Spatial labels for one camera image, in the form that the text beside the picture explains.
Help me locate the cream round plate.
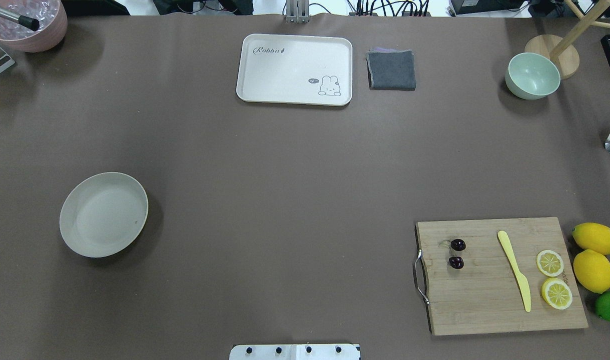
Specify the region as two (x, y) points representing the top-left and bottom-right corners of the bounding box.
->
(59, 172), (149, 258)

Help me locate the cream rabbit tray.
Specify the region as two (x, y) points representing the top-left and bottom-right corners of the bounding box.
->
(236, 33), (353, 107)

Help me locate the dark red cherry upper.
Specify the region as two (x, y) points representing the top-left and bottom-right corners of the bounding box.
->
(440, 238), (467, 252)

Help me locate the dark red cherry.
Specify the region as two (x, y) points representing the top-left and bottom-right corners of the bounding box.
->
(440, 238), (467, 252)
(448, 256), (464, 270)

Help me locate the dark red cherry lower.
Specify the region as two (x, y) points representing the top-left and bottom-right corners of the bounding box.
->
(448, 256), (464, 270)

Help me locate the grey folded cloth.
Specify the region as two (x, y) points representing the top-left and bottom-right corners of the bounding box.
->
(366, 49), (417, 91)

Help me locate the yellow plastic knife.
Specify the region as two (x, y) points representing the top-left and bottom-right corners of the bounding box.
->
(497, 230), (532, 313)

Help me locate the wooden cutting board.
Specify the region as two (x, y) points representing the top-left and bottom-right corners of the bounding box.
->
(416, 217), (588, 336)

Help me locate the green bowl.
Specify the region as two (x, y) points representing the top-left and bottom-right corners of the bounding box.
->
(504, 52), (561, 100)

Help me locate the lemon slice upper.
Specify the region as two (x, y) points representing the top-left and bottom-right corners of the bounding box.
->
(535, 249), (565, 278)

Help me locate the lemon slice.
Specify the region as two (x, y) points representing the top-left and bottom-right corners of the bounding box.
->
(541, 277), (574, 310)
(535, 249), (565, 278)

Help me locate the lemon slice lower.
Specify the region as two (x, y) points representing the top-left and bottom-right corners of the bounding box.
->
(541, 277), (574, 310)

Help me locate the wooden mug tree stand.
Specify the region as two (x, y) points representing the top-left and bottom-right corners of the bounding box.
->
(524, 0), (610, 79)

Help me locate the yellow lemon far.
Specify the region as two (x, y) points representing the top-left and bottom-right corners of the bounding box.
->
(572, 222), (610, 256)

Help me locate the yellow lemon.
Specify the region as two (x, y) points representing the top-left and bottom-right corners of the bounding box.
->
(574, 249), (610, 294)
(572, 222), (610, 256)

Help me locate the pink bowl with ice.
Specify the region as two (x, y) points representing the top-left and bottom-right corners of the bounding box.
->
(0, 0), (67, 53)

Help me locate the yellow lemon near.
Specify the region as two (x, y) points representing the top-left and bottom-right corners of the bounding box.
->
(574, 249), (610, 294)

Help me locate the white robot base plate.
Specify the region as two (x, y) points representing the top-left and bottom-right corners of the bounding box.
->
(229, 343), (361, 360)

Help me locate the metal scoop handle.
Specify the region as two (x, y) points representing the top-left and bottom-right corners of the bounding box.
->
(0, 7), (40, 31)

